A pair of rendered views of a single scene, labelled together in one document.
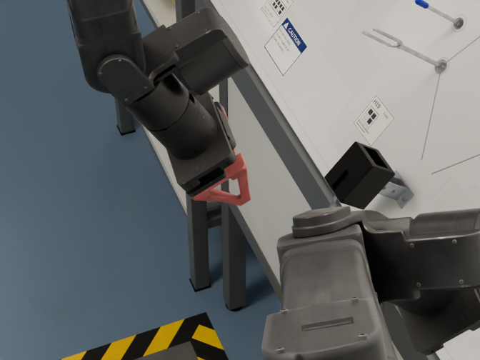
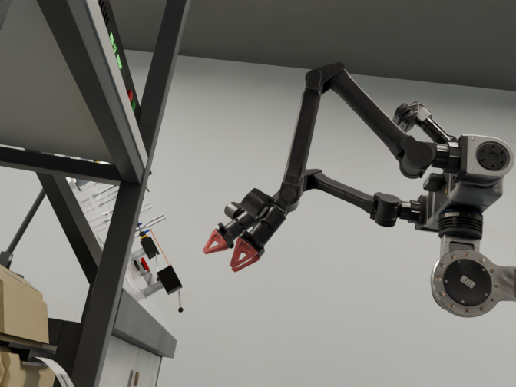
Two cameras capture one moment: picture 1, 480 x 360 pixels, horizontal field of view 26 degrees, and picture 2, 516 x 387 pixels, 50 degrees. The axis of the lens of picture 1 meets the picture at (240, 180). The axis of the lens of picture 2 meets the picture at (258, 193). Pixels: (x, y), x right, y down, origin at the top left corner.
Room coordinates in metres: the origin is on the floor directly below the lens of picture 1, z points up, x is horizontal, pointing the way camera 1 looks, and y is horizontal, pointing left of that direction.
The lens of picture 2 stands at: (2.16, 0.58, 0.75)
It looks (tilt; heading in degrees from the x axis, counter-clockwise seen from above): 19 degrees up; 201
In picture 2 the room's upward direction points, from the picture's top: 9 degrees clockwise
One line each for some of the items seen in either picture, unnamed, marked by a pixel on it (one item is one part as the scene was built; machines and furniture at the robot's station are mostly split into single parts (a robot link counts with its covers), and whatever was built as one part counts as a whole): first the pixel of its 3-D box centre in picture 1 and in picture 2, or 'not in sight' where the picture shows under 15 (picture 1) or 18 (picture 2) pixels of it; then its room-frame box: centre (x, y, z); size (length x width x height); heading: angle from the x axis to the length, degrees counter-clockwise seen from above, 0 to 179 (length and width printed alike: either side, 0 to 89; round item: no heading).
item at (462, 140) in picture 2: not in sight; (448, 157); (0.64, 0.54, 1.45); 0.09 x 0.08 x 0.12; 16
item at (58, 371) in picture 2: not in sight; (54, 373); (1.61, 0.15, 0.73); 0.06 x 0.05 x 0.03; 26
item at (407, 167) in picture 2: not in sight; (421, 160); (0.67, 0.47, 1.43); 0.10 x 0.05 x 0.09; 106
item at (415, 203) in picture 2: not in sight; (411, 211); (0.16, 0.41, 1.45); 0.09 x 0.08 x 0.12; 16
